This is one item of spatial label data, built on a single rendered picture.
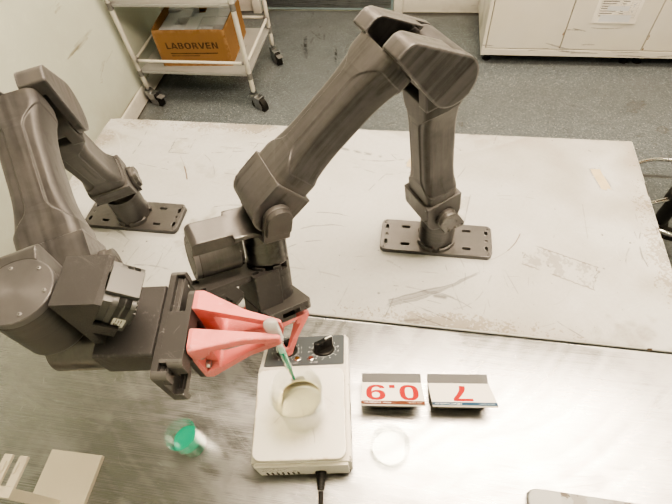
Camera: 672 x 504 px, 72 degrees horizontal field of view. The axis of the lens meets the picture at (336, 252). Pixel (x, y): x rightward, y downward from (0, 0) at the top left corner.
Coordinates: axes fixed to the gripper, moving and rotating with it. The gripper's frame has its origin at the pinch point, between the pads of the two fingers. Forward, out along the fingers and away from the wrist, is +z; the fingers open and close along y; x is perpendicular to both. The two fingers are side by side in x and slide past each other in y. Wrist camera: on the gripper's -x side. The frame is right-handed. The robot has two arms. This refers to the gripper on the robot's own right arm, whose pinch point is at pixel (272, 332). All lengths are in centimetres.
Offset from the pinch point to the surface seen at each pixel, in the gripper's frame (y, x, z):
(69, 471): -6.3, 31.4, -34.2
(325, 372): 4.1, 23.2, 3.2
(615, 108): 173, 125, 144
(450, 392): 2.7, 29.6, 21.0
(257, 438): -4.3, 23.1, -5.6
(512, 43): 217, 114, 99
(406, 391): 3.1, 29.7, 14.6
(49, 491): -8.8, 31.3, -36.2
